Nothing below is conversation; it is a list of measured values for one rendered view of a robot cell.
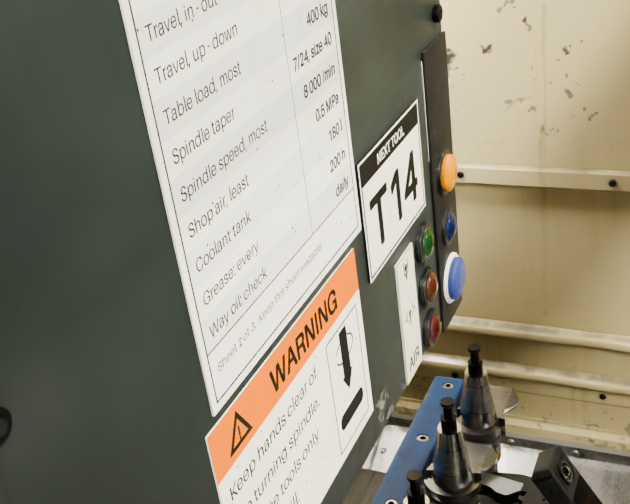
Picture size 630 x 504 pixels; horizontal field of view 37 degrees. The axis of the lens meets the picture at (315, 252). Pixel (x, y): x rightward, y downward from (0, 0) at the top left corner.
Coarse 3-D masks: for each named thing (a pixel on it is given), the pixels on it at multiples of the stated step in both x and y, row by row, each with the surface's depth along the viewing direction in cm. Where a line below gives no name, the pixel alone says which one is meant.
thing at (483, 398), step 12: (468, 384) 107; (480, 384) 107; (468, 396) 108; (480, 396) 107; (492, 396) 109; (468, 408) 108; (480, 408) 108; (492, 408) 109; (468, 420) 109; (480, 420) 108; (492, 420) 109
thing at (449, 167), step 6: (450, 156) 60; (444, 162) 60; (450, 162) 60; (444, 168) 60; (450, 168) 60; (456, 168) 61; (444, 174) 60; (450, 174) 60; (456, 174) 61; (444, 180) 60; (450, 180) 60; (444, 186) 60; (450, 186) 60
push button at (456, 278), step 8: (456, 264) 64; (464, 264) 65; (456, 272) 63; (464, 272) 65; (448, 280) 63; (456, 280) 63; (464, 280) 65; (448, 288) 63; (456, 288) 64; (456, 296) 64
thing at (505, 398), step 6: (492, 390) 117; (498, 390) 116; (504, 390) 116; (510, 390) 116; (498, 396) 115; (504, 396) 115; (510, 396) 115; (516, 396) 115; (498, 402) 114; (504, 402) 114; (510, 402) 114; (516, 402) 114; (456, 408) 115; (504, 408) 113; (510, 408) 113; (504, 414) 113
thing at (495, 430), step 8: (496, 408) 112; (504, 416) 111; (496, 424) 110; (504, 424) 110; (464, 432) 109; (472, 432) 109; (480, 432) 109; (488, 432) 108; (496, 432) 109; (504, 432) 111; (472, 440) 109; (480, 440) 109; (488, 440) 109; (496, 440) 110
